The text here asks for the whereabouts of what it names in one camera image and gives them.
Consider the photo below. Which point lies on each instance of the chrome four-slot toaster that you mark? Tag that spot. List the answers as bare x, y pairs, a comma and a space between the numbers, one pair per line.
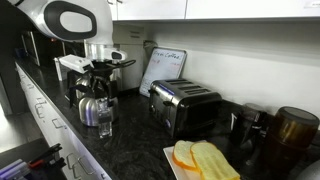
186, 106

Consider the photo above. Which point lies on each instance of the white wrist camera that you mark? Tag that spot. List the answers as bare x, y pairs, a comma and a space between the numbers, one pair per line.
73, 63

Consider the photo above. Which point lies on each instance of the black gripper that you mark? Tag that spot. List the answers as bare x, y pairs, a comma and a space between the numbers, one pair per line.
101, 69

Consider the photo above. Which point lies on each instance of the black clamp with orange grip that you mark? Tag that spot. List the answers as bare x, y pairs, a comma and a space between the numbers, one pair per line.
46, 154
56, 164

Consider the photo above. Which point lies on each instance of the steel carafe with black lid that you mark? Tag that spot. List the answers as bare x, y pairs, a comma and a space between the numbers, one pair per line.
88, 111

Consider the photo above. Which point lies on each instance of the yellow bread slice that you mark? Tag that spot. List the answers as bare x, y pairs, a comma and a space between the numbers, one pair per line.
182, 155
213, 163

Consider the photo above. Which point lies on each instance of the clear square plastic container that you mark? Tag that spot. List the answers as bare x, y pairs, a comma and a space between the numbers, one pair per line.
105, 121

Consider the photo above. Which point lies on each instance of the grey rounded pot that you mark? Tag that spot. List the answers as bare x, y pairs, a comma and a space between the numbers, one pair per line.
310, 171

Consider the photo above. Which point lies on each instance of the steel commercial coffee machine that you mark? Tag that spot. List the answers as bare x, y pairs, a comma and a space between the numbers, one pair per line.
131, 66

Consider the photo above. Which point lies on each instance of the large brown jar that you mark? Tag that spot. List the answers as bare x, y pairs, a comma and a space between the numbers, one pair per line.
293, 133

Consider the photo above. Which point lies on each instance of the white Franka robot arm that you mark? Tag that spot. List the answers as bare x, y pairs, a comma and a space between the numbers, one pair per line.
33, 13

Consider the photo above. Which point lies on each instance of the white plate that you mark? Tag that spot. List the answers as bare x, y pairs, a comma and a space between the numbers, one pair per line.
178, 171

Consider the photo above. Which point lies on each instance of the small whiteboard sign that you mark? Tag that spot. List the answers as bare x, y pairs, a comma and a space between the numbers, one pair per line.
163, 70

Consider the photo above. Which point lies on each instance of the black cart top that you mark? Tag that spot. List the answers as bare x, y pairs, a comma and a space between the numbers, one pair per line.
30, 175

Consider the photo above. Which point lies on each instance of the aluminium profile bars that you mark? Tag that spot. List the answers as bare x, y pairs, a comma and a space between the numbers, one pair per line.
13, 170

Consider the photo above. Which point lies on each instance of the white drawer cabinet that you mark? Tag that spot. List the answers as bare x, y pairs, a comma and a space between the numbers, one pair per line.
56, 140

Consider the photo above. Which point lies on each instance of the white wall cabinet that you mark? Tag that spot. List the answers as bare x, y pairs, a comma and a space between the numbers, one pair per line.
216, 8

